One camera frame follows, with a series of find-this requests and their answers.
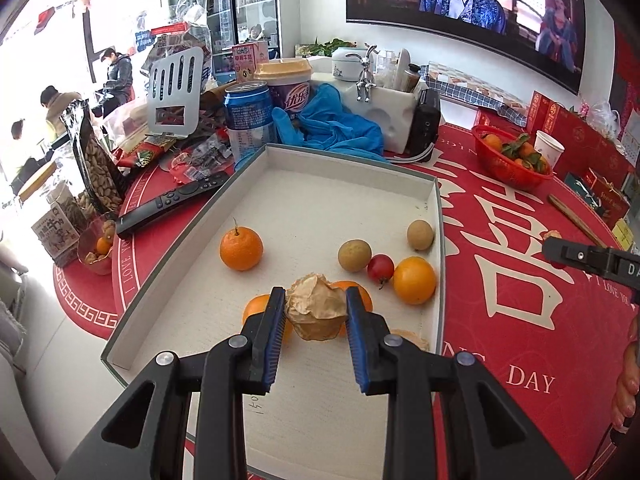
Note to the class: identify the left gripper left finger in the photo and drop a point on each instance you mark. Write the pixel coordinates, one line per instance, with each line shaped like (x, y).
(143, 434)

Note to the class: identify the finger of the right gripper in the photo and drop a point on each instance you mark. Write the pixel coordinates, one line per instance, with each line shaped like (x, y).
(590, 259)

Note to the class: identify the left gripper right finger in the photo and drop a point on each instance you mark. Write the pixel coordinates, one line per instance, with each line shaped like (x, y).
(488, 436)

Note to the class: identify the small orange kumquat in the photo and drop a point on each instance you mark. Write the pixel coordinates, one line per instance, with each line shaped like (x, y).
(414, 281)
(258, 305)

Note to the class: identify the red cherry tomato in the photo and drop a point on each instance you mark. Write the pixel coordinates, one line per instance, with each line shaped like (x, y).
(380, 269)

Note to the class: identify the large orange mandarin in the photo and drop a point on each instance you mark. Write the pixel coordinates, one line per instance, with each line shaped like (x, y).
(241, 248)

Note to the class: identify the brown longan fruit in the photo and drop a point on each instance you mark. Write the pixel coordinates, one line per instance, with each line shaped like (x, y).
(420, 235)
(354, 255)

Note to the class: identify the person right hand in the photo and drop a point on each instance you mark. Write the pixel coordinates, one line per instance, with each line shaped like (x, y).
(624, 402)

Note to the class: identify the yellow carton box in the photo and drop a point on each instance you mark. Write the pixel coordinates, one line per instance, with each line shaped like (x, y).
(623, 234)

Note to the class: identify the long wooden back scratcher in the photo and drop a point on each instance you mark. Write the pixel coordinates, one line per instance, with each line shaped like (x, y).
(582, 226)

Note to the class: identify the red gift box stack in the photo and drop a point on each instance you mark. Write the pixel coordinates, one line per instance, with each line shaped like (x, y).
(587, 154)

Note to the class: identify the white floral paper cup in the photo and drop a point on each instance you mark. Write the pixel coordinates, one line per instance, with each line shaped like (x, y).
(549, 148)

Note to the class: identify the red plastic fruit basket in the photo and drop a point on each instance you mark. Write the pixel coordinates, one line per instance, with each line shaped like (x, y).
(510, 159)

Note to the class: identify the grey white tray box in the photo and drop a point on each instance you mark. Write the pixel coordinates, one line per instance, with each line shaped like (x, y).
(314, 423)

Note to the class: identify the black remote control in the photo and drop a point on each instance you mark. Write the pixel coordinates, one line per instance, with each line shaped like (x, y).
(151, 210)

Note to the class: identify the black radio device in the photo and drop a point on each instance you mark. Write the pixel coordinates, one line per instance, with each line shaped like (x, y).
(424, 128)

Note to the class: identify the bag of nuts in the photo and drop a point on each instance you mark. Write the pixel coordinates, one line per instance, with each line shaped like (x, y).
(105, 186)

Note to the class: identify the white foam box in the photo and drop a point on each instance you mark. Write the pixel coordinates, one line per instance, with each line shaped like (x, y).
(351, 71)

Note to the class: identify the blue rubber gloves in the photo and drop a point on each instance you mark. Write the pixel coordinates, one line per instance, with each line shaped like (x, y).
(324, 124)

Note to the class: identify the blue drink can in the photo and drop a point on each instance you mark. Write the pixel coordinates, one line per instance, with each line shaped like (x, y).
(248, 107)

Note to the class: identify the white slotted spatula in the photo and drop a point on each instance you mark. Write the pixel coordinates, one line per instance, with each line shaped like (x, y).
(174, 94)

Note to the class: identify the purple milk tea cup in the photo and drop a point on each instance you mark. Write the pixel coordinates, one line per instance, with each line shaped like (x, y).
(288, 80)

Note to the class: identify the wall television screen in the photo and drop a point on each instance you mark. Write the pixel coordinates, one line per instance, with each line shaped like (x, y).
(546, 35)

